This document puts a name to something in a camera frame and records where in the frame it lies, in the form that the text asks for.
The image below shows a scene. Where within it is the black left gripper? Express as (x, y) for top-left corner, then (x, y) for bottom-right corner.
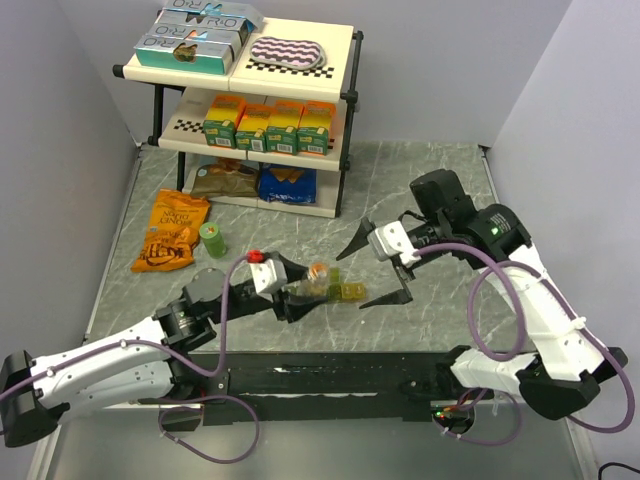
(209, 251), (330, 323)

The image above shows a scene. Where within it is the clear glass pill bottle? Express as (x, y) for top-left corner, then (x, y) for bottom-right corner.
(291, 262), (330, 301)

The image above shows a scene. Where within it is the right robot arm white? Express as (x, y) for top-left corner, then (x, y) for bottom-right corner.
(338, 169), (635, 433)

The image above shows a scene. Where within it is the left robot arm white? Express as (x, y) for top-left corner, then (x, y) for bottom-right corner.
(1, 250), (328, 448)

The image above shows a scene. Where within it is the green lidded jar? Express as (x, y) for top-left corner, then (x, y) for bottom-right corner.
(199, 222), (227, 258)

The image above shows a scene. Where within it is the blue Doritos bag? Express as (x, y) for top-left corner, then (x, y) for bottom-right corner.
(258, 164), (317, 204)

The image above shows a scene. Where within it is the cassava chips bag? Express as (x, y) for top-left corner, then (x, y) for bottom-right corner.
(190, 158), (260, 198)

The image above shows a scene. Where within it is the orange honey dijon chip bag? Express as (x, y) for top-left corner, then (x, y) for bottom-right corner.
(130, 189), (210, 273)

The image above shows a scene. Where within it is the green scrub daddy box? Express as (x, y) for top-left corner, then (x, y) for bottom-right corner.
(202, 94), (246, 149)
(265, 100), (304, 155)
(235, 104), (273, 153)
(297, 101), (336, 156)

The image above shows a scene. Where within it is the beige black shelf rack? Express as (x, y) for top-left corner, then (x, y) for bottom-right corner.
(113, 18), (364, 218)

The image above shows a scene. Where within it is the teal RiO box front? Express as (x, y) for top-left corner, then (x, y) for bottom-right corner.
(135, 35), (233, 75)

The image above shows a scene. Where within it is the teal rio box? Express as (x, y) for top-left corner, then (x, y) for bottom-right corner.
(157, 1), (264, 31)
(147, 23), (249, 49)
(135, 35), (233, 75)

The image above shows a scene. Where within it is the teal RiO box middle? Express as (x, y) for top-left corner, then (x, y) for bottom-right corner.
(147, 23), (249, 49)

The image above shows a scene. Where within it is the teal RiO box back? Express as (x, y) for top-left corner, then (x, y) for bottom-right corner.
(157, 1), (264, 31)

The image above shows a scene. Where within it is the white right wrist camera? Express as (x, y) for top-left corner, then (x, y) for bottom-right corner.
(367, 220), (420, 267)

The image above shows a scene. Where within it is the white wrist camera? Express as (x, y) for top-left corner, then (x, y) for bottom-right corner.
(247, 250), (287, 295)
(367, 220), (420, 267)

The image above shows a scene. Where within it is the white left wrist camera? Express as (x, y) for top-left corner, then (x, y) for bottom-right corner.
(247, 250), (287, 295)

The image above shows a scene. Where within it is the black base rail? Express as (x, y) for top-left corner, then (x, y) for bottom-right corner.
(119, 351), (496, 427)

